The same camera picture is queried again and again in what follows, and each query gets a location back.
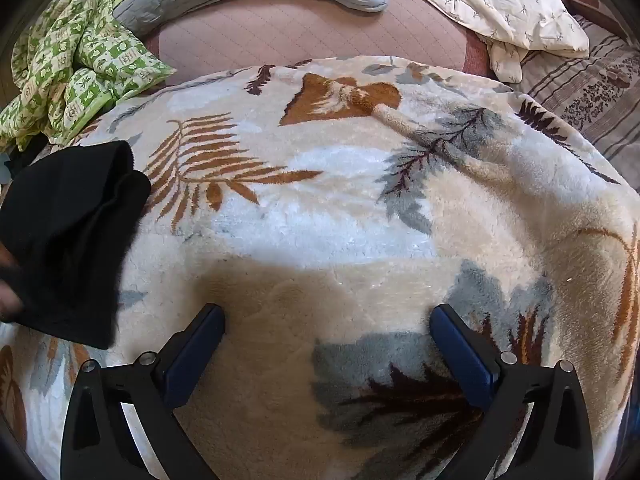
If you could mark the leaf print fleece blanket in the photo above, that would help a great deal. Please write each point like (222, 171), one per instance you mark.
(325, 210)

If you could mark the green patterned quilt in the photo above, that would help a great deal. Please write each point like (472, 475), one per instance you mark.
(85, 60)

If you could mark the striped floral bed sheet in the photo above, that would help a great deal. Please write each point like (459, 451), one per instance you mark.
(590, 90)

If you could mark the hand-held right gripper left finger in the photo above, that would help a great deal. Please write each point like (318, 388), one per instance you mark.
(195, 355)

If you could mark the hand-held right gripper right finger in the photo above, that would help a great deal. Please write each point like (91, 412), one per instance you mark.
(462, 355)

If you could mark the pink quilted bed sheet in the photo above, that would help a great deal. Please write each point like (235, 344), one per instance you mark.
(300, 30)

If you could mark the black pants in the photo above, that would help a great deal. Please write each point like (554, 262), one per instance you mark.
(65, 240)

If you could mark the white twig print pillow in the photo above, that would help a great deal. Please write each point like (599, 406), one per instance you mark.
(505, 10)

